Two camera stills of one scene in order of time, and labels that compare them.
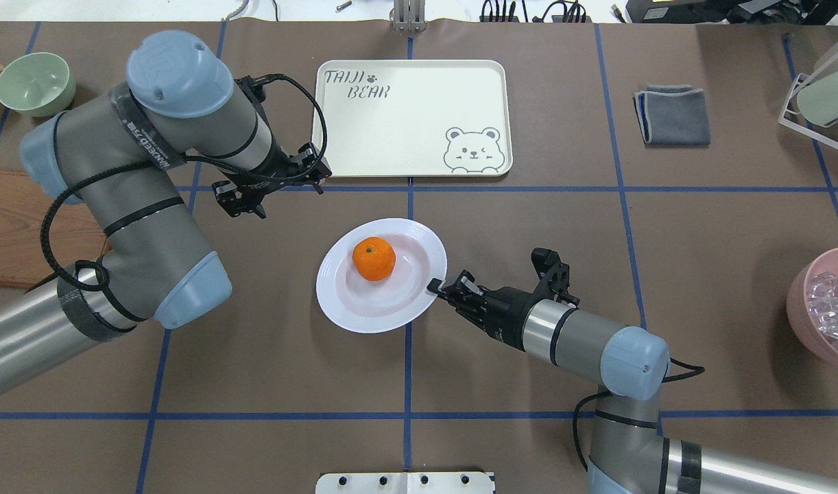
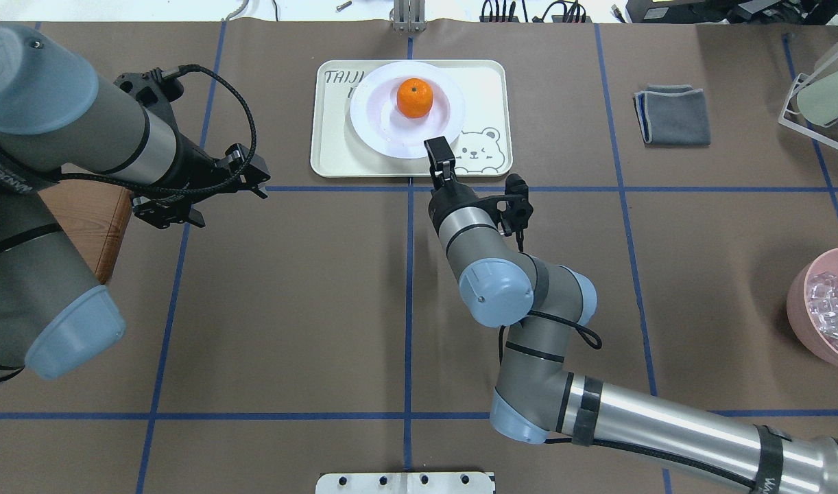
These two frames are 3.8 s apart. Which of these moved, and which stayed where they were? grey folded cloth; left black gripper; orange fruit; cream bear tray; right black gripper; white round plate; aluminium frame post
Moved: white round plate; orange fruit; right black gripper; left black gripper
Stayed: cream bear tray; aluminium frame post; grey folded cloth
